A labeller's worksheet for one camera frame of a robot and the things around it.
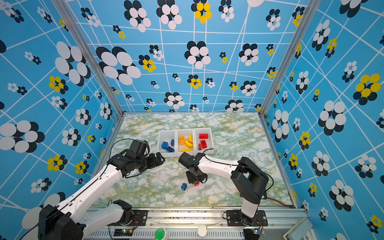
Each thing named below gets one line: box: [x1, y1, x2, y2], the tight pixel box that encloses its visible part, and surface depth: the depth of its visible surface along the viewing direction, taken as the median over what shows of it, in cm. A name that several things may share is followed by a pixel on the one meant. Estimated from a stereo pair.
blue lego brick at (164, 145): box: [161, 141, 169, 150], surface depth 101 cm
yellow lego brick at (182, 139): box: [179, 136, 185, 145], surface depth 101 cm
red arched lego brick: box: [201, 139, 208, 149], surface depth 102 cm
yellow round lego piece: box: [185, 140, 194, 149], surface depth 101 cm
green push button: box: [154, 228, 165, 240], surface depth 63 cm
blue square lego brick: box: [166, 146, 175, 153], surface depth 98 cm
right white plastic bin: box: [193, 127, 214, 155], surface depth 102 cm
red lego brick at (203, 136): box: [199, 133, 209, 139], surface depth 105 cm
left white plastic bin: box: [157, 130, 178, 157], surface depth 98 cm
